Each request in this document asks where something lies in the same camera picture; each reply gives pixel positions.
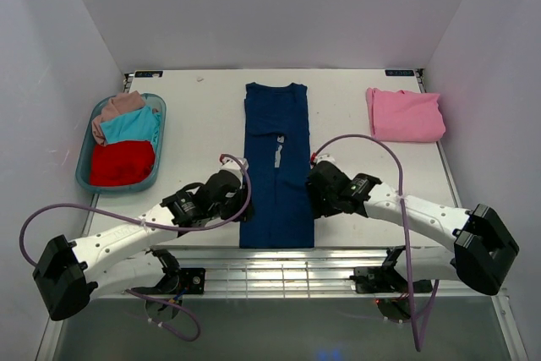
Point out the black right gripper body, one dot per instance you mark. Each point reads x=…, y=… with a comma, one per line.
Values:
x=321, y=204

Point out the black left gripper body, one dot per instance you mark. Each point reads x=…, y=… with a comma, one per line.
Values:
x=234, y=207

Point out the dark blue t shirt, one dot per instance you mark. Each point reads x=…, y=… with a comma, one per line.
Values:
x=277, y=148

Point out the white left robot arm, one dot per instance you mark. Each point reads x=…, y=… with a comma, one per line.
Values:
x=69, y=274

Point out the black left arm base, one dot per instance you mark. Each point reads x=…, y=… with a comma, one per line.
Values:
x=183, y=280

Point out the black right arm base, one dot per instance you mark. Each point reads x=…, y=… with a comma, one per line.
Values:
x=378, y=279

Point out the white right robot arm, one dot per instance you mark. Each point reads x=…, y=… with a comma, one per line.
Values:
x=472, y=246

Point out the folded pink t shirt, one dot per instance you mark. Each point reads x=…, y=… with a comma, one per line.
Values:
x=404, y=116

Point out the light blue t shirt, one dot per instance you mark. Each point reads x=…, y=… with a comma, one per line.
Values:
x=139, y=125

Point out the red t shirt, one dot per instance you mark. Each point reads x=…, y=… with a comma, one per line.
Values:
x=123, y=163

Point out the teal plastic tray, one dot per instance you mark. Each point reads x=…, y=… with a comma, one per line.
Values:
x=82, y=172

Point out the beige t shirt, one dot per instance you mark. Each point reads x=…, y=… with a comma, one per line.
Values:
x=117, y=105

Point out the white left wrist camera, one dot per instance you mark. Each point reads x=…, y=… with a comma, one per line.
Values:
x=235, y=165

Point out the aluminium front rail frame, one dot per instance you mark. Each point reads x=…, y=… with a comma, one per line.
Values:
x=250, y=274

